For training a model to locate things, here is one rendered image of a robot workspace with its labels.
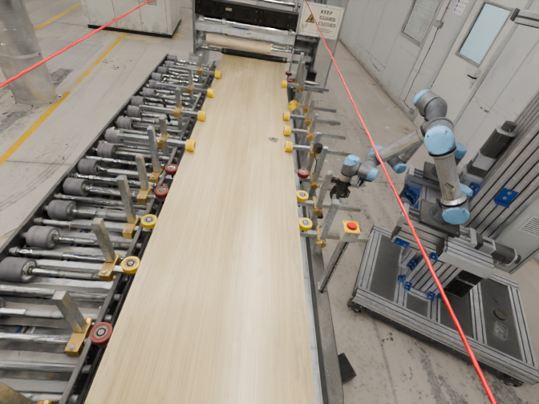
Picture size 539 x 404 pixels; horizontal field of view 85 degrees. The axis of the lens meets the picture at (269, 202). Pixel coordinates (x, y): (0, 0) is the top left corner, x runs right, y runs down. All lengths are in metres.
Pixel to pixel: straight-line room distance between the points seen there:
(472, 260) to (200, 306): 1.48
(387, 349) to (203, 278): 1.60
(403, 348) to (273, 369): 1.51
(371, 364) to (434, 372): 0.46
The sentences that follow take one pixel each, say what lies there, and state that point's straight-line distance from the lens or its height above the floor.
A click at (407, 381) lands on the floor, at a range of 2.55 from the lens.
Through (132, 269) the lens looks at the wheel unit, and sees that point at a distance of 1.52.
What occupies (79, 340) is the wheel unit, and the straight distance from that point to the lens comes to 1.50.
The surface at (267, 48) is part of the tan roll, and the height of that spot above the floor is 1.06.
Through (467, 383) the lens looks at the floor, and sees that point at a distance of 2.80.
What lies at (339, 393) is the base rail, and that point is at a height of 0.70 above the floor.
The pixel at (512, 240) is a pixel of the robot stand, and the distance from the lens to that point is 2.24.
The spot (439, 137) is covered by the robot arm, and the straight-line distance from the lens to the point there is 1.54.
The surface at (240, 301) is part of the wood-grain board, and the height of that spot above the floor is 0.90.
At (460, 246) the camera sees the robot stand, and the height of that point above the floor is 0.96.
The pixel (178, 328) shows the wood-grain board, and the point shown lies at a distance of 1.35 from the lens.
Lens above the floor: 2.13
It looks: 42 degrees down
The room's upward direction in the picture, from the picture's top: 11 degrees clockwise
